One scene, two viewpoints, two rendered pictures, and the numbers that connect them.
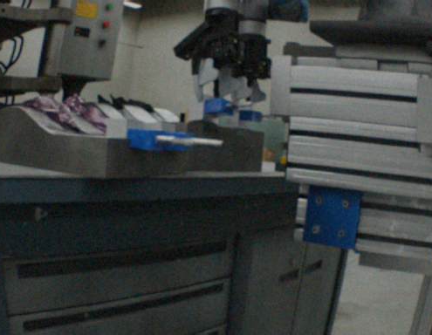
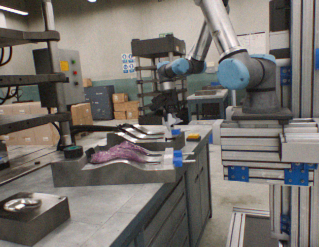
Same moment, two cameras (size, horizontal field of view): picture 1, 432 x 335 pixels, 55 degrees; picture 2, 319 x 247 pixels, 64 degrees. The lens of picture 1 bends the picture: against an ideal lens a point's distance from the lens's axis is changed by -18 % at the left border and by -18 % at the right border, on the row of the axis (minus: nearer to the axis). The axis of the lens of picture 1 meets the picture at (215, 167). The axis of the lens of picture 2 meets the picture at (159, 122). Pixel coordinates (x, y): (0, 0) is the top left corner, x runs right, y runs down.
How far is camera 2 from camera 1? 0.64 m
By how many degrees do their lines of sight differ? 17
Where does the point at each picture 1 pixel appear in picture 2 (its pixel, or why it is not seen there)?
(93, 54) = (74, 91)
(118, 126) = (168, 160)
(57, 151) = (150, 176)
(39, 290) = (149, 230)
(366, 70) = (250, 128)
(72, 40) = not seen: hidden behind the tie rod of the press
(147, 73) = not seen: hidden behind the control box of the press
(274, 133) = (126, 85)
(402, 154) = (266, 154)
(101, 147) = (172, 172)
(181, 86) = not seen: hidden behind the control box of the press
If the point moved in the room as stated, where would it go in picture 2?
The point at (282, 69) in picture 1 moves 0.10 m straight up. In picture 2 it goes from (216, 129) to (215, 106)
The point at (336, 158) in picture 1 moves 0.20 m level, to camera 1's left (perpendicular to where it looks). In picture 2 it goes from (240, 157) to (197, 164)
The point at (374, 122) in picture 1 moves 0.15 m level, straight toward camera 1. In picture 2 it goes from (254, 145) to (268, 156)
